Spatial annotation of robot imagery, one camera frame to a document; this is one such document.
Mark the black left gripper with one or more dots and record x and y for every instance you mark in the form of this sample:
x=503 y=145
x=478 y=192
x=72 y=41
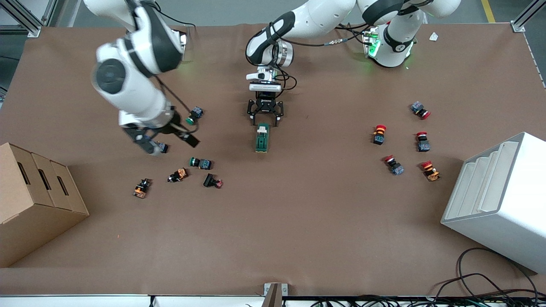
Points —
x=265 y=103

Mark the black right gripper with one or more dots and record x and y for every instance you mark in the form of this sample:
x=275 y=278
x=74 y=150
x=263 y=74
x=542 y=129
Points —
x=167 y=126

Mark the green load switch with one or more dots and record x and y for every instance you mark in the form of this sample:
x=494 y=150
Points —
x=262 y=138

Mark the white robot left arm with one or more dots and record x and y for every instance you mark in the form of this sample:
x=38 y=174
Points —
x=315 y=17

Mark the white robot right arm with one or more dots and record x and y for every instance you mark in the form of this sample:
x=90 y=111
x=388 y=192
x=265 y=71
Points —
x=140 y=98

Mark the brown table mat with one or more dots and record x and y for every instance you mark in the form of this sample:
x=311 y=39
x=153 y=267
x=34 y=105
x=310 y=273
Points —
x=298 y=221

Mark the red orange-ringed button dark base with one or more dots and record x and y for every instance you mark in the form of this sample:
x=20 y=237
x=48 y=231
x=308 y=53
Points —
x=379 y=137

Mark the red mushroom button blue base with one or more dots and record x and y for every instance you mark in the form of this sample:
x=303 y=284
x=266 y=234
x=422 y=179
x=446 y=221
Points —
x=423 y=146
x=418 y=107
x=396 y=169

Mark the brown cardboard box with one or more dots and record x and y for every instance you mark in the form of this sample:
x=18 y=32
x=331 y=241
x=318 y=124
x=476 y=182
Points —
x=30 y=221

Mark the red orange-ringed button orange base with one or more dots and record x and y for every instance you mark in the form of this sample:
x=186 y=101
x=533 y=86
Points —
x=431 y=174

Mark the white paper scrap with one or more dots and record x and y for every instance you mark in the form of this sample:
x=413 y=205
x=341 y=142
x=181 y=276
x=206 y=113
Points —
x=434 y=37

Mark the white stepped storage bin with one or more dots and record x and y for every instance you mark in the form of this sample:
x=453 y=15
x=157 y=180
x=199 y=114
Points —
x=516 y=213

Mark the green push button switch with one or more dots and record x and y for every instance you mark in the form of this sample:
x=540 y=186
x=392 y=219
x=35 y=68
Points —
x=204 y=163
x=164 y=147
x=195 y=114

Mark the orange black selector switch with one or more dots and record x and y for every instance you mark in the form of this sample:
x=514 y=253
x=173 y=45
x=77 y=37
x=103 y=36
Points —
x=180 y=174
x=140 y=189

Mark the black switch with red base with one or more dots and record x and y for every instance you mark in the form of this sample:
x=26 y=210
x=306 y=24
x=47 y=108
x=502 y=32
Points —
x=209 y=181

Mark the aluminium frame profile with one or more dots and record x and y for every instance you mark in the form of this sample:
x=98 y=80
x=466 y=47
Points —
x=518 y=26
x=34 y=30

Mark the white table edge rail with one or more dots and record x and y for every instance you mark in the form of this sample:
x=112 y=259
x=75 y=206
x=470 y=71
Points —
x=85 y=301

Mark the metal table edge bracket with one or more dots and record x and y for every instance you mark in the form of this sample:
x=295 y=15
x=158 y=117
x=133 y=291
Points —
x=275 y=294

